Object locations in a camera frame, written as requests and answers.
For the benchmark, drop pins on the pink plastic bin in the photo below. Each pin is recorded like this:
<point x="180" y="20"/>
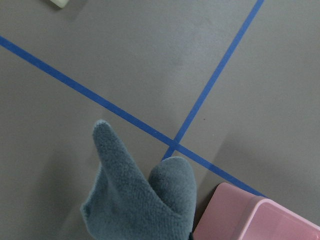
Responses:
<point x="235" y="214"/>

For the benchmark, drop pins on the dark grey cloth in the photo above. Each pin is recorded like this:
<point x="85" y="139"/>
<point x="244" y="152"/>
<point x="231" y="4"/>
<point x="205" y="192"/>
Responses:
<point x="124" y="205"/>

